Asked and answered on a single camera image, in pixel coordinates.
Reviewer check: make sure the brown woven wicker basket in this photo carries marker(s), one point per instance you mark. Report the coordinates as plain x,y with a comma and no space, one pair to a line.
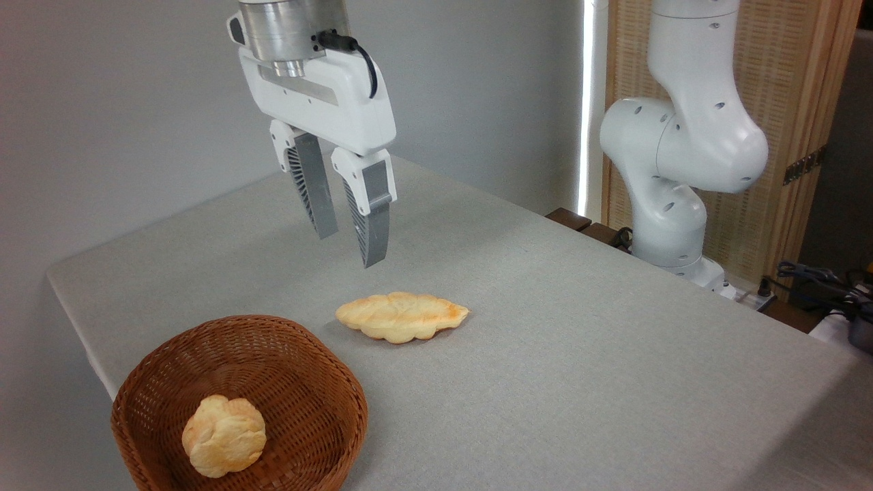
307,409

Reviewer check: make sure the round bread roll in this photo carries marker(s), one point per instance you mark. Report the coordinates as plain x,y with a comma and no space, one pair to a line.
225,436

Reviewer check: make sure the dark brown wooden block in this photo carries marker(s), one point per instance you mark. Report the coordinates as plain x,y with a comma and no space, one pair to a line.
568,218
603,233

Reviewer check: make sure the metal screen hinge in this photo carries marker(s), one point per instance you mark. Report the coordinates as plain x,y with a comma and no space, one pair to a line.
805,166

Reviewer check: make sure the wooden folding screen panel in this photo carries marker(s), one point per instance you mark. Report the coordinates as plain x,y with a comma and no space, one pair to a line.
771,82

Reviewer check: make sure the long braided bread loaf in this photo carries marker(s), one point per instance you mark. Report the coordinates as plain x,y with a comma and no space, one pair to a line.
402,317

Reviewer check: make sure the white window frame strip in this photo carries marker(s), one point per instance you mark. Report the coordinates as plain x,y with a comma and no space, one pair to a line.
592,102

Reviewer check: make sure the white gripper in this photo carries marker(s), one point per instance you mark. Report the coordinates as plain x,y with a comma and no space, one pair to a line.
327,109

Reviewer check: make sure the grey tablecloth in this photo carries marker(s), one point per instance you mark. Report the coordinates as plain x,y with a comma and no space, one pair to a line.
545,382

